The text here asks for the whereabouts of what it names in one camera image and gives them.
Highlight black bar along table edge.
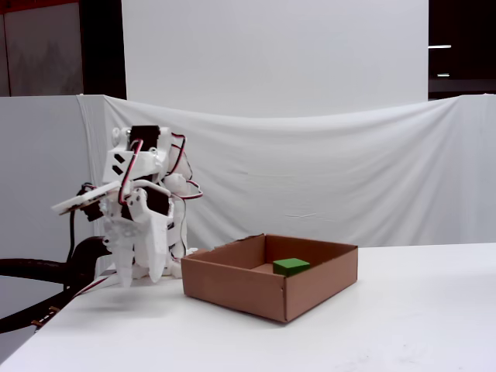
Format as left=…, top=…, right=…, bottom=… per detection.
left=0, top=288, right=77, bottom=335

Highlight thin black camera cable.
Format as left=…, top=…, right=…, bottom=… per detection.
left=66, top=211, right=78, bottom=267

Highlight white red cable on table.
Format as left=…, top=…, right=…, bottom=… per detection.
left=71, top=274, right=119, bottom=300

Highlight white draped cloth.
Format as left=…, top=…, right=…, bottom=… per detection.
left=76, top=94, right=496, bottom=255

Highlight dark framed wall panel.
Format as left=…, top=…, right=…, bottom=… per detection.
left=0, top=0, right=128, bottom=100

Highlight red black looping servo cable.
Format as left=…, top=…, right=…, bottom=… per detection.
left=168, top=133, right=205, bottom=202

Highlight green cube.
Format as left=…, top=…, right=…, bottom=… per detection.
left=272, top=257, right=311, bottom=277

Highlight white backdrop board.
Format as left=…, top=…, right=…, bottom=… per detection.
left=121, top=0, right=430, bottom=119

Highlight white wrist camera mount plate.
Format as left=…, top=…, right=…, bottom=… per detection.
left=51, top=181, right=121, bottom=215

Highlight thick black hose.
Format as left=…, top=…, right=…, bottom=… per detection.
left=0, top=258, right=69, bottom=288

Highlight brown cardboard box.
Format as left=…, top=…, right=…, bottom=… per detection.
left=181, top=232, right=359, bottom=322

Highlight grey partition panel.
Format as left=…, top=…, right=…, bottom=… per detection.
left=0, top=95, right=96, bottom=264

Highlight white gripper black servos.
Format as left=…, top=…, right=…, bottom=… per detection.
left=99, top=180, right=174, bottom=289

